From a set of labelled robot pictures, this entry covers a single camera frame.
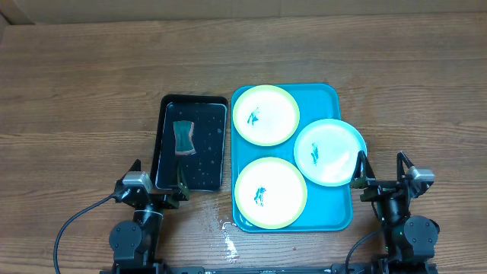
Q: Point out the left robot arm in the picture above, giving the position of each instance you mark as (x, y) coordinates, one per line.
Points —
(134, 243)

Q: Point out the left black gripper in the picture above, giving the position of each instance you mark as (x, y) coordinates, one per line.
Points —
(167, 202)

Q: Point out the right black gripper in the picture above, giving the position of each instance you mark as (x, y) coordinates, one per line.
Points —
(379, 188)

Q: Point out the light blue plate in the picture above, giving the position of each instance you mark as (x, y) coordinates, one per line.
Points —
(326, 151)

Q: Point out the green and orange sponge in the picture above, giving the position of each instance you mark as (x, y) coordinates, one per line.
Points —
(183, 133)

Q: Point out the teal plastic serving tray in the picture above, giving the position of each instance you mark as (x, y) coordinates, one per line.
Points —
(327, 208)

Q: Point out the black rectangular water tray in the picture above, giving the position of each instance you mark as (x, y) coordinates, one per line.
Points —
(204, 169)

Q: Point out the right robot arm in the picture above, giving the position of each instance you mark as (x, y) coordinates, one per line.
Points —
(409, 240)

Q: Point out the yellow-green plate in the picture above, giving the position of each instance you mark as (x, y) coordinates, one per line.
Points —
(266, 115)
(270, 193)

